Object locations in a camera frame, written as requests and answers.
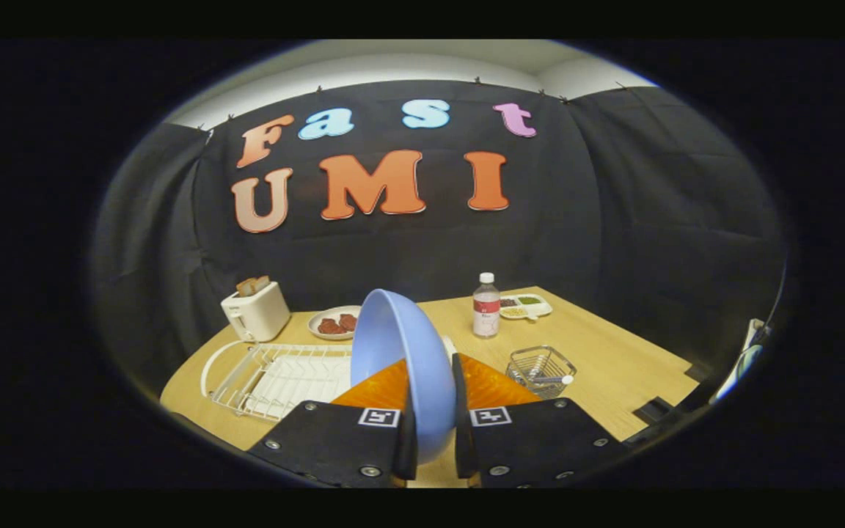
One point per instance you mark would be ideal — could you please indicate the white spoon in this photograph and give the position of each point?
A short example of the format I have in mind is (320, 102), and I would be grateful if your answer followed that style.
(558, 380)

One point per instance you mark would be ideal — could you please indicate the blue plate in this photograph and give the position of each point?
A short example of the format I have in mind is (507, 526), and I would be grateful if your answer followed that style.
(422, 367)

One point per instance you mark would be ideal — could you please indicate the white plate with meat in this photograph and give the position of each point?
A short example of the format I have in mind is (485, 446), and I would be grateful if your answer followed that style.
(316, 326)

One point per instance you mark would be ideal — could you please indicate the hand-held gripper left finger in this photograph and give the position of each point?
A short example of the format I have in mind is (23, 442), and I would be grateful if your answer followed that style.
(408, 447)

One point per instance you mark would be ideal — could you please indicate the white divided food tray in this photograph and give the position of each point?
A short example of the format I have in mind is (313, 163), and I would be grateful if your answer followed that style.
(540, 308)

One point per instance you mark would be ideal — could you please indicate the clear bottle red label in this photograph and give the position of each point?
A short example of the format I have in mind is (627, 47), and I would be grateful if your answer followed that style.
(486, 312)

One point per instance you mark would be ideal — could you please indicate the white toaster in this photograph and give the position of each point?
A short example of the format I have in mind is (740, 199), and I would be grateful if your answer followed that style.
(257, 315)

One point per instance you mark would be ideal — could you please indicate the red meat piece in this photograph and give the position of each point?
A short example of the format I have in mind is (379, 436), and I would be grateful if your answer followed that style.
(328, 326)
(348, 322)

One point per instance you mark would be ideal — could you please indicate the black backdrop cloth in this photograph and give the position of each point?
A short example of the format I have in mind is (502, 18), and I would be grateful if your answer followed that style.
(613, 220)

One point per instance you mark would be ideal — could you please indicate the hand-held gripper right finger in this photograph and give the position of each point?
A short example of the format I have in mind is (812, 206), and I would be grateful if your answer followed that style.
(463, 433)

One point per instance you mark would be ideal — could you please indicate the black table clamp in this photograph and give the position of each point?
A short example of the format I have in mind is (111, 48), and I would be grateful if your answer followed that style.
(653, 409)
(695, 372)

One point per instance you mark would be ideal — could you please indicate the toast slice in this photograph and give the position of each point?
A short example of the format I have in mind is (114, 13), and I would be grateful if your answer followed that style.
(252, 286)

